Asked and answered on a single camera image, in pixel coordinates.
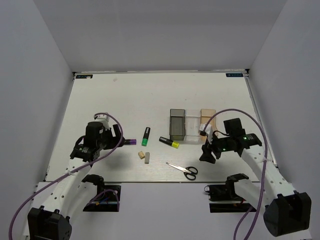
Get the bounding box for green highlighter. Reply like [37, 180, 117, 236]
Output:
[141, 127, 151, 147]

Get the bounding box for clear plastic container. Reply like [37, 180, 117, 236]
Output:
[184, 109, 201, 144]

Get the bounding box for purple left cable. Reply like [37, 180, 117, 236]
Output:
[8, 112, 125, 240]

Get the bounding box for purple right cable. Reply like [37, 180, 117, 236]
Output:
[203, 108, 269, 240]

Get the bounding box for purple highlighter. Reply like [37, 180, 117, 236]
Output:
[124, 139, 137, 145]

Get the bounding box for orange plastic container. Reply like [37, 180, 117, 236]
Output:
[200, 108, 217, 132]

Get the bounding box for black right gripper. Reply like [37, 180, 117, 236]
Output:
[199, 131, 233, 164]

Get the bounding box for black handled scissors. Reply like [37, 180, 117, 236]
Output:
[166, 162, 198, 181]

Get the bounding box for blue corner label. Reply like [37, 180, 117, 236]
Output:
[225, 73, 244, 78]
[75, 74, 93, 79]

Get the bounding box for left blue corner label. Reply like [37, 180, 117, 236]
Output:
[75, 74, 93, 79]

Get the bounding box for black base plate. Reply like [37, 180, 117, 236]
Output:
[83, 184, 122, 213]
[203, 184, 256, 213]

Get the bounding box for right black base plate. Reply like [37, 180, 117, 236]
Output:
[203, 184, 256, 213]

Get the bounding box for grey eraser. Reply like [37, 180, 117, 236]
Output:
[144, 152, 150, 164]

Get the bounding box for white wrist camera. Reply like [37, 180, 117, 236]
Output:
[93, 113, 110, 129]
[199, 123, 213, 142]

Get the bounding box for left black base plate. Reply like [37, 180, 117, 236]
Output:
[83, 184, 122, 213]

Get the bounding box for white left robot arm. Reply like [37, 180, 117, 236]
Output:
[27, 116, 125, 240]

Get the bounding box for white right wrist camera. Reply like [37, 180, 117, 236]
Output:
[199, 123, 213, 142]

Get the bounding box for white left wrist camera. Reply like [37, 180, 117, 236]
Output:
[93, 113, 110, 129]

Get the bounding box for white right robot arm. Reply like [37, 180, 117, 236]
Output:
[199, 133, 312, 237]

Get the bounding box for purple cable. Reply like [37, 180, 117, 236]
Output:
[203, 108, 269, 240]
[8, 112, 125, 240]

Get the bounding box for right blue corner label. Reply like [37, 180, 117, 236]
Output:
[225, 73, 244, 78]

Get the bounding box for yellow highlighter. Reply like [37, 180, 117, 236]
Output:
[159, 136, 180, 149]

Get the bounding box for dark grey plastic container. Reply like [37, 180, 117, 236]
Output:
[169, 108, 186, 141]

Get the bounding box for tan eraser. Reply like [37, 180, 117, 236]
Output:
[138, 151, 145, 159]

